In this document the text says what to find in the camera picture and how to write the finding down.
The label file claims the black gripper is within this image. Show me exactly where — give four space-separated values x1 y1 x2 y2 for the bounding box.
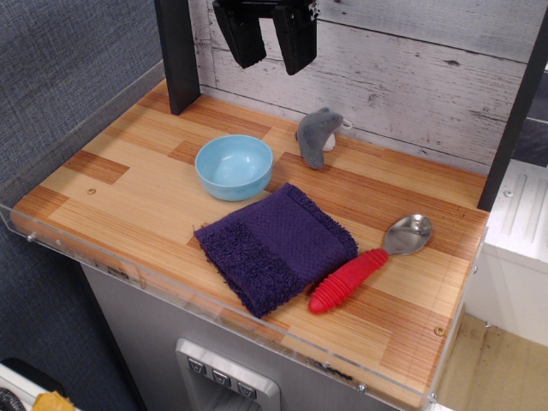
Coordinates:
212 0 321 75

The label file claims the light blue bowl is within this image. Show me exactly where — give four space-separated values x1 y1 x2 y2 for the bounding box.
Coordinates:
194 134 274 201

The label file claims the purple folded towel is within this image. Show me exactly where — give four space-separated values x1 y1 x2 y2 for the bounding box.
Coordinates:
194 183 358 319

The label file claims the grey plush toy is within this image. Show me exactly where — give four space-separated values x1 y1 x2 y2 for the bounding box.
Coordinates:
295 107 353 170

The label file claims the clear acrylic guard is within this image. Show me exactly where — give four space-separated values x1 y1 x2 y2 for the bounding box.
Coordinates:
1 83 487 410

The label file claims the silver dispenser panel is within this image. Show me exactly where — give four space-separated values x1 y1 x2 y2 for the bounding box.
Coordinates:
176 338 282 411

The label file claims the yellow object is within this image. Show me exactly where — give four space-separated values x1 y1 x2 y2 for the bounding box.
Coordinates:
31 391 75 411

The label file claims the black left post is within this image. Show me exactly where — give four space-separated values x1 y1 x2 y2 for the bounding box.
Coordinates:
154 0 200 115

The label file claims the black post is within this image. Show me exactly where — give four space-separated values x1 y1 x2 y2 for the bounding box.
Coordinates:
154 0 200 115
477 11 547 211

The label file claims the red handled metal spoon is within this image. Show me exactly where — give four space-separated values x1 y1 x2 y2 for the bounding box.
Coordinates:
308 214 432 314

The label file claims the black right post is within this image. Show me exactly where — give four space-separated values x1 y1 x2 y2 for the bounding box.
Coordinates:
477 11 547 211

